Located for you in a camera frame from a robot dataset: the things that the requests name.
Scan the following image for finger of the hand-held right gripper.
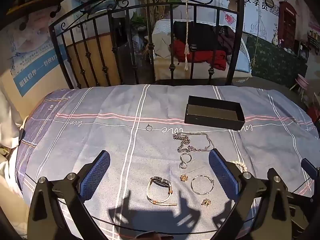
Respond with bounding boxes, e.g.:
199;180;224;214
301;158;320;181

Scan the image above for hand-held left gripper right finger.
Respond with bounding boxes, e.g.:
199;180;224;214
209;149;293;240

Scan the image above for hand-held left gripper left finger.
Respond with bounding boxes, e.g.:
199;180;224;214
27;150;110;240

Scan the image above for pearl bracelet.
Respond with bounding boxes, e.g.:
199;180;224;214
231;160;248;173

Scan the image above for silver bangle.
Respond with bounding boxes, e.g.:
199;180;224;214
190;175;215;195

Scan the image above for black rectangular box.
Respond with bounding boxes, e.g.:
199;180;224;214
184;95;245;131

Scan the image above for silver chain necklace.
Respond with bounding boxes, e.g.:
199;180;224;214
172;131;215;153

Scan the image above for beige strap wristwatch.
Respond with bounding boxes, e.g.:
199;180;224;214
146;176;178;206

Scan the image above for grey plaid bed sheet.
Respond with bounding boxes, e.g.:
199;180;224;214
15;84;320;240

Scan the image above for pink chair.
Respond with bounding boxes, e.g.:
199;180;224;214
290;74;309;100

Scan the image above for white cloth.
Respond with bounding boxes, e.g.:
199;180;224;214
0;87;28;180

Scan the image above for green floral cloth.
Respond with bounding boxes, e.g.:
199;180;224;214
246;36;308;88

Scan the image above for white hanging bed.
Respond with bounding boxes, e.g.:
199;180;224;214
152;19;253;80

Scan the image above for red cloth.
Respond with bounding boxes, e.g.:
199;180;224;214
171;40;227;70

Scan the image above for dark cabinet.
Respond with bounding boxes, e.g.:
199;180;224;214
111;16;137;85

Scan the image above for small dark jar shelf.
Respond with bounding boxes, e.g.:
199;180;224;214
307;30;320;53

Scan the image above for dark maroon jacket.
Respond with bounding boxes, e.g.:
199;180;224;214
217;26;237;55

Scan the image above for black bag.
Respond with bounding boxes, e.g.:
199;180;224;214
174;21;225;53

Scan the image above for beige cloth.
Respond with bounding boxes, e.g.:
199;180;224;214
153;34;175;60

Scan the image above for red cabinet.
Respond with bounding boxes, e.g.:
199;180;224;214
278;0;298;49

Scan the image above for green plant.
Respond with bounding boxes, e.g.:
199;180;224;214
130;12;147;30

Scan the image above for blue white wall poster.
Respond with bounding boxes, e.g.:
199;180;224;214
10;15;70;98

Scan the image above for black iron bed frame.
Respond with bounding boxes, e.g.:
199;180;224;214
48;0;245;89

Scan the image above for hanging swing rope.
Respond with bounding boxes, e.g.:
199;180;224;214
251;12;262;68

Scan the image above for beige tassel rope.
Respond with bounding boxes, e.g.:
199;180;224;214
184;0;194;72

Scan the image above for wooden wall shelf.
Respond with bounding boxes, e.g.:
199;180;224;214
7;0;74;18

